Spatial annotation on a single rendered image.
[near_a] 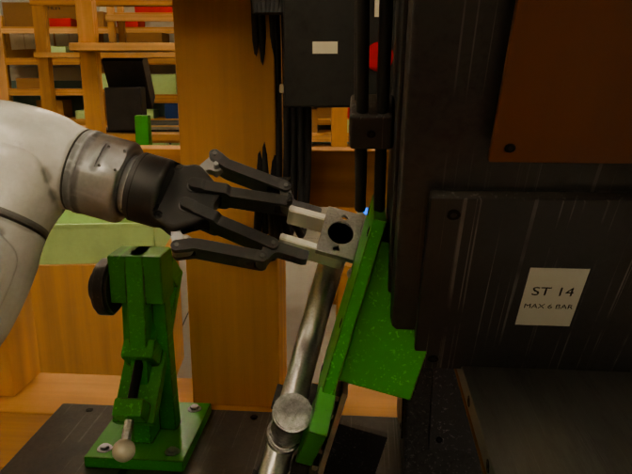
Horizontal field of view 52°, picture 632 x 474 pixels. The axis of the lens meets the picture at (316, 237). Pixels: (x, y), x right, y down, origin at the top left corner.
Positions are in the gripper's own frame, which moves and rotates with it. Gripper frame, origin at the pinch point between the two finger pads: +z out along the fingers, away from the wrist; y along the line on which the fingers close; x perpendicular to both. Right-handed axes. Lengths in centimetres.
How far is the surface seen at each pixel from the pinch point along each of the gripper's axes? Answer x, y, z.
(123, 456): 22.9, -23.6, -15.2
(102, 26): 658, 600, -397
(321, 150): 21.1, 26.4, -3.4
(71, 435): 35.9, -21.4, -25.7
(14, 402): 49, -17, -40
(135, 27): 650, 608, -348
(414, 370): -4.0, -12.7, 12.1
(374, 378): -2.7, -14.1, 8.9
